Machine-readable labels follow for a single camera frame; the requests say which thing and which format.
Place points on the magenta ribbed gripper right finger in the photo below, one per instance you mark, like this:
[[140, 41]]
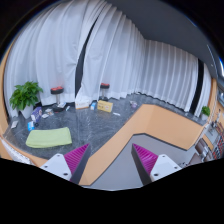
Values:
[[152, 167]]

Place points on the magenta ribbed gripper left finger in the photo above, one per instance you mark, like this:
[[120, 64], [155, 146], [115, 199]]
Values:
[[69, 166]]

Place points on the green folded towel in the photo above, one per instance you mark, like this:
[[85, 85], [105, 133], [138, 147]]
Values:
[[49, 138]]

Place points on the white cardboard box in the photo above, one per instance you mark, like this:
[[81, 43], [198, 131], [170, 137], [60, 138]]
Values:
[[82, 104]]

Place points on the small blue box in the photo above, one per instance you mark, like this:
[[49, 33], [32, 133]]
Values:
[[30, 126]]

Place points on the brown chair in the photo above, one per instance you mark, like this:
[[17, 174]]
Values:
[[202, 148]]

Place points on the purple blue package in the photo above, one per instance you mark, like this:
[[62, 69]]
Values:
[[36, 114]]

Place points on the yellow cardboard box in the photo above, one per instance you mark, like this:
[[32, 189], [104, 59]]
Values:
[[104, 106]]

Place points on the red stool left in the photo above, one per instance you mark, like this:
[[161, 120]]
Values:
[[57, 91]]

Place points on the red stool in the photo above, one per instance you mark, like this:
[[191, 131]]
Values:
[[57, 91], [104, 87]]

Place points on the red stool right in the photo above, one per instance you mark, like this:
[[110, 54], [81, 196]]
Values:
[[104, 87]]

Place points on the small potted plant right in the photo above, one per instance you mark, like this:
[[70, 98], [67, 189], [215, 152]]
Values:
[[205, 112]]

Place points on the potted green plant left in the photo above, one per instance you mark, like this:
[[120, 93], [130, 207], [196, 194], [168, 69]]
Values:
[[25, 97]]

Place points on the white curtain right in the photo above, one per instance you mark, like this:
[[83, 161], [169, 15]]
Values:
[[175, 76]]

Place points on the white curtain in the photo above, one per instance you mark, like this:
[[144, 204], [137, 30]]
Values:
[[46, 52], [114, 56], [175, 76]]

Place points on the white curtain middle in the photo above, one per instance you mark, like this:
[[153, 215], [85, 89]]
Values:
[[114, 56]]

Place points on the white curtain left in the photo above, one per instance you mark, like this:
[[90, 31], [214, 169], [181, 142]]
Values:
[[46, 52]]

